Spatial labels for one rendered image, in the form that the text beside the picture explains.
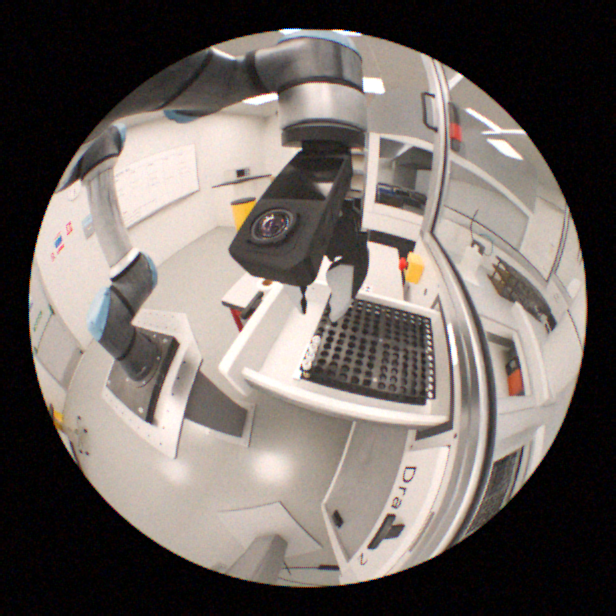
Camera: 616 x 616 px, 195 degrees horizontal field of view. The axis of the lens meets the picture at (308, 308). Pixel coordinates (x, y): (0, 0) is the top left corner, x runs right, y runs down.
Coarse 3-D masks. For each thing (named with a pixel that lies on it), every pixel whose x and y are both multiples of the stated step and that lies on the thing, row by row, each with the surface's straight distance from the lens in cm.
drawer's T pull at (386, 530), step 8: (384, 520) 29; (392, 520) 29; (384, 528) 29; (392, 528) 30; (400, 528) 30; (376, 536) 30; (384, 536) 30; (392, 536) 31; (368, 544) 31; (376, 544) 31
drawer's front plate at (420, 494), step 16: (432, 448) 29; (448, 448) 29; (416, 464) 32; (432, 464) 28; (400, 480) 35; (416, 480) 31; (432, 480) 28; (400, 496) 34; (416, 496) 30; (432, 496) 29; (384, 512) 38; (400, 512) 33; (416, 512) 29; (416, 528) 30; (384, 544) 35; (400, 544) 31; (352, 560) 44; (368, 560) 38; (384, 560) 34; (368, 576) 37
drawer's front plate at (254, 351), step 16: (272, 288) 34; (272, 304) 32; (288, 304) 39; (256, 320) 29; (272, 320) 34; (240, 336) 28; (256, 336) 30; (272, 336) 36; (240, 352) 27; (256, 352) 31; (224, 368) 26; (240, 368) 28; (256, 368) 34; (240, 384) 30
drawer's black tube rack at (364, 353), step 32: (352, 320) 33; (384, 320) 35; (416, 320) 38; (320, 352) 28; (352, 352) 29; (384, 352) 31; (416, 352) 33; (320, 384) 30; (352, 384) 27; (384, 384) 28; (416, 384) 30
